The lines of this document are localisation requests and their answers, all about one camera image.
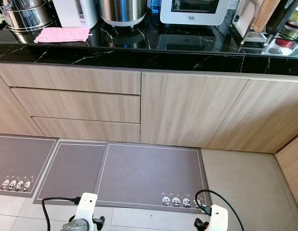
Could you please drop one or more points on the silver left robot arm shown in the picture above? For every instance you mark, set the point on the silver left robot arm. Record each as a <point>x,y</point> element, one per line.
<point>74,226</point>

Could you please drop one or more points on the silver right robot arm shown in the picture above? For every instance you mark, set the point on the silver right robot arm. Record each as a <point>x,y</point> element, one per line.
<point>202,225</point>

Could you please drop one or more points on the light wood cabinet door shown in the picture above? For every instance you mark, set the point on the light wood cabinet door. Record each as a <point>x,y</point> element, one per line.
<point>187,110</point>
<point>264,115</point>

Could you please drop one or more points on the metal cutting board rack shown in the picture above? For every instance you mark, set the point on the metal cutting board rack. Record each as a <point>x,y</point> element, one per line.
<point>250,34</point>

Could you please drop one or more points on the glass jar with red lid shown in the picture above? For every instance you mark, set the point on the glass jar with red lid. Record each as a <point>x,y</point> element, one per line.
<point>297,14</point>

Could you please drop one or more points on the wooden cutting board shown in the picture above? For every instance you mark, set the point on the wooden cutting board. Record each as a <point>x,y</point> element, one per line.
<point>264,14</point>

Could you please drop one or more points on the white cutting board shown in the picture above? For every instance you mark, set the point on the white cutting board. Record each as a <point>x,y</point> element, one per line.
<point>242,17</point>

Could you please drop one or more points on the white toaster oven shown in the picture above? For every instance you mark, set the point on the white toaster oven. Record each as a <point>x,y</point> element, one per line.
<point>194,18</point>

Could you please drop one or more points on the grey panda floor mat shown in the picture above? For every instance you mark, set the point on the grey panda floor mat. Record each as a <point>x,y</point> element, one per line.
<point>149,173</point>
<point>19,159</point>
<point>72,173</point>

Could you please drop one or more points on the stainless steel rice cooker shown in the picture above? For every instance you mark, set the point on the stainless steel rice cooker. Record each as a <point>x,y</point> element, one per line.
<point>122,9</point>

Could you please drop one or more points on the light wood drawer front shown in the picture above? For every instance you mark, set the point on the light wood drawer front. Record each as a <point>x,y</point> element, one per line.
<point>81,106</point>
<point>77,79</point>
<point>91,131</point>

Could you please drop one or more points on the white electric water boiler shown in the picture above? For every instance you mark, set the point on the white electric water boiler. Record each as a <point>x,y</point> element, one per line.
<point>74,12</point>

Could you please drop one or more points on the pink dish cloth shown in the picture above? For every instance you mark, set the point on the pink dish cloth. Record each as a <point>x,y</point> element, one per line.
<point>62,34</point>

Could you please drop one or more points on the stainless steel stockpot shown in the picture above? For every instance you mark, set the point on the stainless steel stockpot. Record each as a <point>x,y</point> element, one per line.
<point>26,17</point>

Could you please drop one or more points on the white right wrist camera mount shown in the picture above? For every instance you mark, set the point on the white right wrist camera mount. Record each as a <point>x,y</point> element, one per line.
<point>217,219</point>

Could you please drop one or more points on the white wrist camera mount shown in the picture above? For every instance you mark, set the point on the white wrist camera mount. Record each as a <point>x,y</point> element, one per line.
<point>217,219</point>
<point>86,207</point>

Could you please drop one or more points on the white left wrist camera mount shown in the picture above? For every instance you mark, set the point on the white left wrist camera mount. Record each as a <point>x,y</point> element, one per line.
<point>86,207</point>

